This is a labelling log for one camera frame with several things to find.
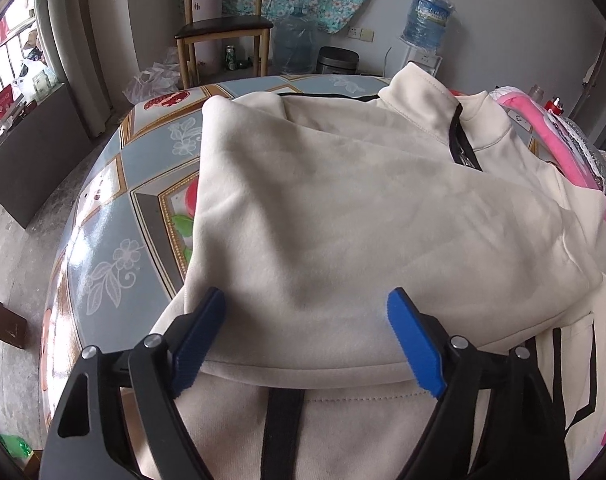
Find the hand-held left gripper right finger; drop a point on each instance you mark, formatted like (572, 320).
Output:
(415, 340)

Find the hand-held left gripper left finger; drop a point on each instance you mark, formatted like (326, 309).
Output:
(200, 330)

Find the cream zip jacket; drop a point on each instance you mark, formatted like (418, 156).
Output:
(333, 185)

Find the pile of pink clothes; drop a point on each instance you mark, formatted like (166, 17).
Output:
(558, 135)

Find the fruit print tablecloth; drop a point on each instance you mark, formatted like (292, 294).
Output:
(113, 220)

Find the brown box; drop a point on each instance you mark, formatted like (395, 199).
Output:
(8, 325)

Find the green plastic bag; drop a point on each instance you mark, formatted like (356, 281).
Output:
(15, 446)

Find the grey low cabinet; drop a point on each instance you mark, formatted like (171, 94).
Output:
(33, 160)

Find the white plastic bag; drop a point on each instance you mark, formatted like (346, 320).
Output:
(153, 80)

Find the grey lace cloth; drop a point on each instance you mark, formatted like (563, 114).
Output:
(590, 150)

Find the red small container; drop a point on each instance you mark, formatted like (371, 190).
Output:
(555, 106)

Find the green drink can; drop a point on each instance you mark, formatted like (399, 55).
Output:
(230, 59)

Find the clear glass bottle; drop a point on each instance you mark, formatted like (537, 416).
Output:
(535, 94)

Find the white water dispenser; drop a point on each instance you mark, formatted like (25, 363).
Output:
(425, 62)

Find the grey rice cooker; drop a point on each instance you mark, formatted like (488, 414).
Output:
(338, 62)

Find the empty clear water jug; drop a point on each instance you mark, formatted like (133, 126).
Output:
(295, 45)

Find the white printed shopping bag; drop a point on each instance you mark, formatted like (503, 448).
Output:
(33, 80)

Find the red box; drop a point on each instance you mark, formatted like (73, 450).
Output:
(3, 101)

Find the wooden chair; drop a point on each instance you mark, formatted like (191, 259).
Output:
(223, 27)

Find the dark wooden door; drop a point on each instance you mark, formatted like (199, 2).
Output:
(605, 95)

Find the blue water dispenser bottle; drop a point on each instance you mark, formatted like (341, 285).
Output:
(428, 20)

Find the tall white cylinder appliance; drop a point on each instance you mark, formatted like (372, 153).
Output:
(205, 0)

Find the white wall socket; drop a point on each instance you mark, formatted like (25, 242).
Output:
(361, 33)

